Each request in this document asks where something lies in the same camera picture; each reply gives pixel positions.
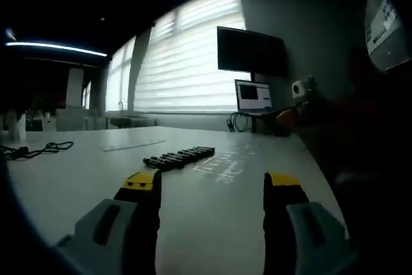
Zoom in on ceiling light strip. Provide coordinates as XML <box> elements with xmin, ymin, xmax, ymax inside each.
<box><xmin>4</xmin><ymin>41</ymin><xmax>108</xmax><ymax>58</ymax></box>

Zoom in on bundle of black cables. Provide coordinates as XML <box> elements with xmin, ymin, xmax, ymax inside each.
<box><xmin>226</xmin><ymin>111</ymin><xmax>252</xmax><ymax>133</ymax></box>

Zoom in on open laptop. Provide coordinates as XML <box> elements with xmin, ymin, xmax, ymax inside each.
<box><xmin>234</xmin><ymin>79</ymin><xmax>274</xmax><ymax>116</ymax></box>

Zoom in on black wall monitor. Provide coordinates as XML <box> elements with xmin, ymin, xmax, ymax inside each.
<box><xmin>217</xmin><ymin>26</ymin><xmax>288</xmax><ymax>78</ymax></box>

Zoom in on white stand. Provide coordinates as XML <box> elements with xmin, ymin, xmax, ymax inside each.
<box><xmin>5</xmin><ymin>109</ymin><xmax>28</xmax><ymax>143</ymax></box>

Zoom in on black cable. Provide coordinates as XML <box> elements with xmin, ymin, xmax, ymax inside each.
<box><xmin>1</xmin><ymin>141</ymin><xmax>75</xmax><ymax>162</ymax></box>

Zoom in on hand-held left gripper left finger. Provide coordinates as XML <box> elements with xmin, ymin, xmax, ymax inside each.
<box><xmin>54</xmin><ymin>169</ymin><xmax>164</xmax><ymax>275</ymax></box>

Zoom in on white window blinds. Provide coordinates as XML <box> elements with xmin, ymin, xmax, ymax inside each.
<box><xmin>105</xmin><ymin>0</ymin><xmax>248</xmax><ymax>113</ymax></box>

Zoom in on row of dark medicine bottles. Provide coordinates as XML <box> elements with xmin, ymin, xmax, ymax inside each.
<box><xmin>143</xmin><ymin>146</ymin><xmax>216</xmax><ymax>173</ymax></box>

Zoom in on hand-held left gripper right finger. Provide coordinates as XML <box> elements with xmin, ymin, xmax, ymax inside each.
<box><xmin>263</xmin><ymin>171</ymin><xmax>360</xmax><ymax>275</ymax></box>

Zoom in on clear plastic box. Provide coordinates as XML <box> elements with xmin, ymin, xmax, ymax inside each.
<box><xmin>192</xmin><ymin>148</ymin><xmax>256</xmax><ymax>186</ymax></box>

